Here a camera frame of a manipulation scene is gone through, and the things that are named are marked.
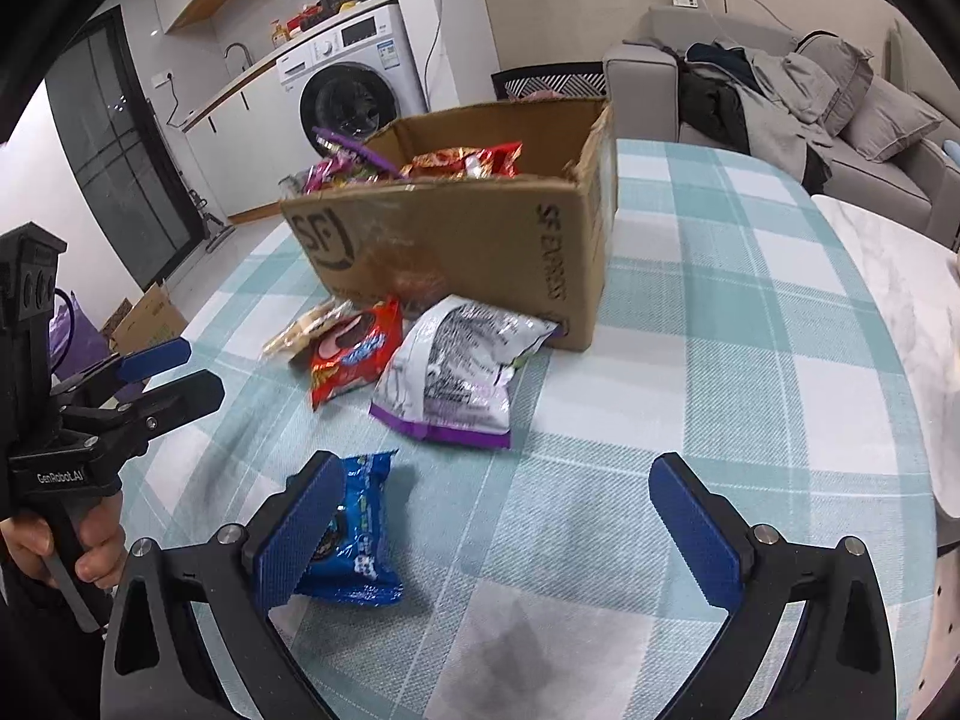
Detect purple plastic bag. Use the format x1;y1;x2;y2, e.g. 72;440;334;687
48;289;145;407

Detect teal checkered tablecloth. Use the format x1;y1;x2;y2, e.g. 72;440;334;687
120;137;943;720

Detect grey pillow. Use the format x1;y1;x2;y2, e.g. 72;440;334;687
840;76;945;163
793;31;875;138

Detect red cookie packet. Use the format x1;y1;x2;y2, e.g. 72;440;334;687
308;297;405;412

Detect floor cardboard box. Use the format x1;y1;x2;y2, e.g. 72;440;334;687
100;281;189;355

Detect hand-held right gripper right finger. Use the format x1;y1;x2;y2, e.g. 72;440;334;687
649;454;897;720

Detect stick vacuum cleaner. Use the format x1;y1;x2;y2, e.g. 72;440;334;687
190;190;235;253

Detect black patterned chair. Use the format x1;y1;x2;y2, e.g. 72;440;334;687
490;67;609;103

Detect dark clothes pile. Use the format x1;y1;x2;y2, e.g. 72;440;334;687
679;43;752;156

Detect person's left hand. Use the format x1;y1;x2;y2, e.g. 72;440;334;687
0;511;128;595

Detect grey garment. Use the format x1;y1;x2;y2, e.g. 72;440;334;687
712;37;838;190

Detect kitchen counter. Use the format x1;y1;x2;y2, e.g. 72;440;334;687
182;0;400;133

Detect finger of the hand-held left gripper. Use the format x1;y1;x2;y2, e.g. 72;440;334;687
60;370;226;460
49;337;192;407

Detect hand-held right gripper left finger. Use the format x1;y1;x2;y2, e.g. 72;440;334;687
100;451;347;720

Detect grey sofa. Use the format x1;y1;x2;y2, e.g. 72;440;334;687
603;5;960;250

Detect clear cracker packet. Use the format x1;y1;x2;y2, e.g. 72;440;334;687
262;298;355;361

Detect purple snack packet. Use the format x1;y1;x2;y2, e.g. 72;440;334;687
281;127;412;197

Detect blue cookie packet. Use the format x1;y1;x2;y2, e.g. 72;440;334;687
289;451;407;608

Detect white lower kitchen cabinet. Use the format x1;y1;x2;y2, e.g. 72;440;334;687
186;73;317;220

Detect white washing machine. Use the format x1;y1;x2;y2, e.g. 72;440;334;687
275;3;429;160

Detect large noodle snack packet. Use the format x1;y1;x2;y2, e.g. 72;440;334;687
401;140;524;181

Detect dark glass sliding door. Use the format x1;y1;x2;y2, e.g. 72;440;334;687
45;5;205;291

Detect brown cardboard box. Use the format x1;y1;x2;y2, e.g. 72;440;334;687
280;97;620;353

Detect silver purple-edged snack packet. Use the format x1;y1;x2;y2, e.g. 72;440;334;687
369;294;560;452

